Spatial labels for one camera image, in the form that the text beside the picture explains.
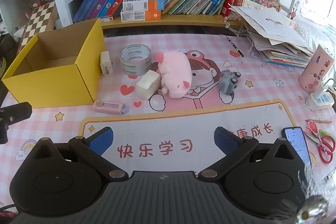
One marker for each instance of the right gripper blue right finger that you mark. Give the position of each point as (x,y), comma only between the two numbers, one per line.
(236,150)

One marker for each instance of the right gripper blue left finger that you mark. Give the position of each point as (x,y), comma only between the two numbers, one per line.
(89,151)

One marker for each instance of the pink utility knife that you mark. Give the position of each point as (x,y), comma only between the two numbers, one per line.
(109,107)

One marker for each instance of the grey toy car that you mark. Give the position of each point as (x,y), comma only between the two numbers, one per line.
(228,81)

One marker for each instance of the white foam block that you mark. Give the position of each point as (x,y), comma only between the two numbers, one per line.
(148,85)

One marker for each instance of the white charger plug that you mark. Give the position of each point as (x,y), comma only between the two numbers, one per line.
(105,63)

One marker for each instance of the pink plush pig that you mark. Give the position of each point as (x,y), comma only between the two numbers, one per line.
(176,75)

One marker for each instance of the clear packing tape roll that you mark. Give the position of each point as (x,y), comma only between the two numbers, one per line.
(135,60)

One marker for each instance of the smartphone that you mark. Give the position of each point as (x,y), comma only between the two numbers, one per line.
(296,138)

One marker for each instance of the yellow cardboard box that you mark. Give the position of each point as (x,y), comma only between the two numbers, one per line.
(58,68)

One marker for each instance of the pink cartoon desk mat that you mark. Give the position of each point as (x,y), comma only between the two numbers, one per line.
(168,134)

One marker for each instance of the white power strip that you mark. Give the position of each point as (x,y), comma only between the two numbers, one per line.
(320,99)

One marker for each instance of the chessboard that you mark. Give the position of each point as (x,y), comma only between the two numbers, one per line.
(42,19)

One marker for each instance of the black patterned pencil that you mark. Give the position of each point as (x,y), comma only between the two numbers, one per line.
(235,47)

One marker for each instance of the pile of papers and books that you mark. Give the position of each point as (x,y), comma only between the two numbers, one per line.
(274,37)

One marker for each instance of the pink cylindrical cup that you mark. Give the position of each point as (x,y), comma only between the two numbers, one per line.
(318,67)

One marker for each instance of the small red white box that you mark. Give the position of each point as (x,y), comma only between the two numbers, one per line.
(107,19)

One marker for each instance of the lower toothpaste box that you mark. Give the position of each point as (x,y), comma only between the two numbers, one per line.
(133,16)

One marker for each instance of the toothpaste box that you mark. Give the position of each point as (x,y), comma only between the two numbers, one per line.
(143,5)
(133,16)

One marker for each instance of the upper toothpaste box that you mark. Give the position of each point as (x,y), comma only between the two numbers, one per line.
(143,5)

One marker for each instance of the red handled scissors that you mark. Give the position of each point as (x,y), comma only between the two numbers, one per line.
(325,144)

